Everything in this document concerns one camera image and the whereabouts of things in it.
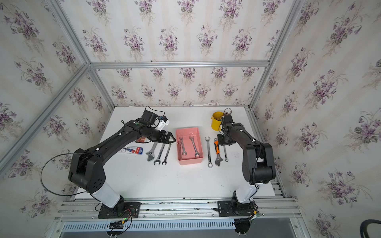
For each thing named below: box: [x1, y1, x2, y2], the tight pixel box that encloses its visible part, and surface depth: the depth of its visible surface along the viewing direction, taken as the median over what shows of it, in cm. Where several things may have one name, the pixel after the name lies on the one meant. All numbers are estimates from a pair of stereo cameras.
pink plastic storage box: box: [175, 126, 204, 166], surface depth 98 cm
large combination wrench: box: [153, 143, 166, 166], surface depth 94 cm
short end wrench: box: [204, 136, 213, 168], surface depth 95 cm
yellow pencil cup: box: [210, 111, 224, 132], surface depth 106 cm
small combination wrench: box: [161, 143, 173, 166], surface depth 94 cm
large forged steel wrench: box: [145, 142, 158, 162], surface depth 95 cm
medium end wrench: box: [189, 135, 201, 158], surface depth 97 cm
